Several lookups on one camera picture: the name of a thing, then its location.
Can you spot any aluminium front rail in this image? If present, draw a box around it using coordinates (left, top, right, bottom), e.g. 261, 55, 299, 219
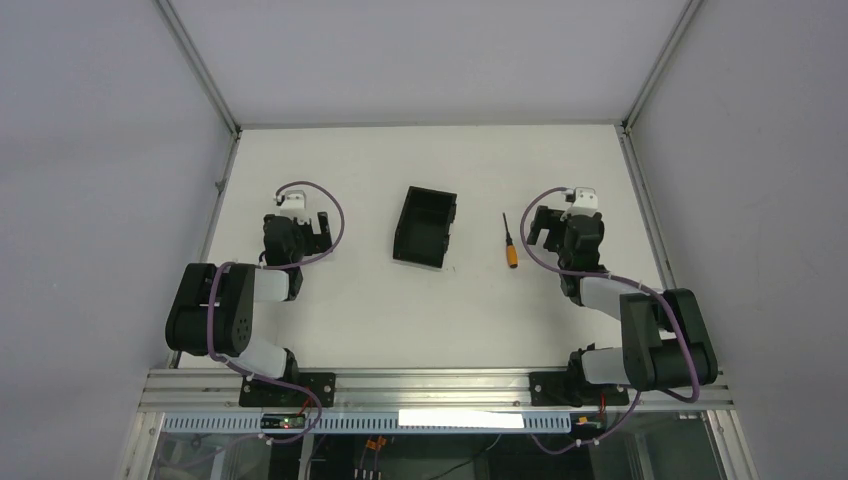
137, 368, 735, 413

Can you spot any black plastic bin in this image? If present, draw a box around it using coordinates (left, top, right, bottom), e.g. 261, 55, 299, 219
392, 186, 457, 269

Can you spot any white slotted cable duct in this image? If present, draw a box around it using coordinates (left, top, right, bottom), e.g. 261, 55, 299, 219
162, 409, 572, 435

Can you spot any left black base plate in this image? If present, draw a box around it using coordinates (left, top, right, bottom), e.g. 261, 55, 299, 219
238, 371, 337, 408

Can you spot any orange handle screwdriver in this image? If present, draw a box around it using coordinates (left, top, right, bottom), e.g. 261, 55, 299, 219
502, 213, 519, 269

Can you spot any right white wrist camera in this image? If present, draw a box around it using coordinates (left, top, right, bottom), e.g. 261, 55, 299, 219
564, 187, 599, 217

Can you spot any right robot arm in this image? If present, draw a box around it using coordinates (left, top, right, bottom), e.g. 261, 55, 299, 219
522, 206, 718, 394

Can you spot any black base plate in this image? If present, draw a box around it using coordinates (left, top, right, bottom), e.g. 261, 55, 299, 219
528, 370, 630, 407
238, 371, 337, 408

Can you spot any right aluminium frame post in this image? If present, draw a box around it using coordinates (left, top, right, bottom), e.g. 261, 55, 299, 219
615, 0, 704, 288

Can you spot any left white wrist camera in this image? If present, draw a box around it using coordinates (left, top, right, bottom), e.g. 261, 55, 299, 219
275, 190, 311, 225

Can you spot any small electronics board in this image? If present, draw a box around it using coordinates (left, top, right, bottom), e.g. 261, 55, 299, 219
260, 414, 307, 431

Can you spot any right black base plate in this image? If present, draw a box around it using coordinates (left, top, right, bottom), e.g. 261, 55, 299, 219
528, 370, 630, 407

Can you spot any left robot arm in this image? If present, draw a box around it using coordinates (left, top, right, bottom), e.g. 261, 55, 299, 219
165, 212, 332, 384

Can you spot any left aluminium frame post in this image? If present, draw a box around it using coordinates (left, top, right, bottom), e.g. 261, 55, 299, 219
152, 0, 242, 261

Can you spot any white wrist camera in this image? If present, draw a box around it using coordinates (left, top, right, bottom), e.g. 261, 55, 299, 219
275, 190, 311, 225
564, 187, 599, 217

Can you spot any aluminium frame post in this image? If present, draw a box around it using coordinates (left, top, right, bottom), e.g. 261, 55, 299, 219
152, 0, 242, 261
615, 0, 704, 288

